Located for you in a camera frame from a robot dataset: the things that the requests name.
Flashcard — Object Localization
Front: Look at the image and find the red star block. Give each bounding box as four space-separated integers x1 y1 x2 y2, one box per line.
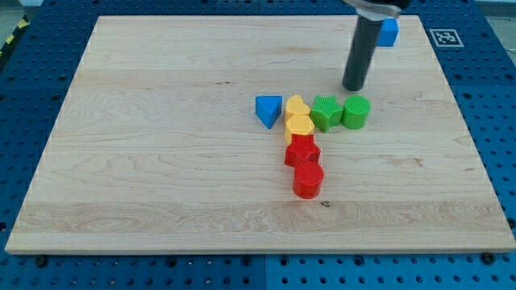
284 134 321 167

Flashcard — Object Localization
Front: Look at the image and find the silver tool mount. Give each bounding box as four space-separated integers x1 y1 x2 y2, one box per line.
343 0 412 21

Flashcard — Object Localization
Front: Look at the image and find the white fiducial marker tag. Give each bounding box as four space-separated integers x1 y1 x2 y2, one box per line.
430 28 464 48

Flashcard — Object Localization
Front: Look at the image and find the yellow heart block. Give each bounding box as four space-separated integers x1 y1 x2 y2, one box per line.
285 95 310 122

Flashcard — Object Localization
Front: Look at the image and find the blue cube block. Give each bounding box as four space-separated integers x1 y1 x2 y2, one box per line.
377 18 399 47

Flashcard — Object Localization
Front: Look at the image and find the green cylinder block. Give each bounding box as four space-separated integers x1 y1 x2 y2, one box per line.
340 95 371 130

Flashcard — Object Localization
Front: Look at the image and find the blue triangle block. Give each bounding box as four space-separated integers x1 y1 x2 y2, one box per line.
256 95 283 129

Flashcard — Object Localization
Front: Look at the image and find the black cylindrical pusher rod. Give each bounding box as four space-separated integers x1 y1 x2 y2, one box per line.
342 15 383 91

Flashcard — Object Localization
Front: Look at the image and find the green star block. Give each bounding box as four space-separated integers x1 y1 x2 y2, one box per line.
310 95 343 132

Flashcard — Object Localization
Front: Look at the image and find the red cylinder block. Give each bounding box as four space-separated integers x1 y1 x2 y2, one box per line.
293 161 325 199

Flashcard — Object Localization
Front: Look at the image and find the wooden board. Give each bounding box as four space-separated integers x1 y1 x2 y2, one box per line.
6 15 515 255

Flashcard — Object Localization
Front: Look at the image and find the yellow hexagon block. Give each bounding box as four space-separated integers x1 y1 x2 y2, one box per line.
285 114 315 144

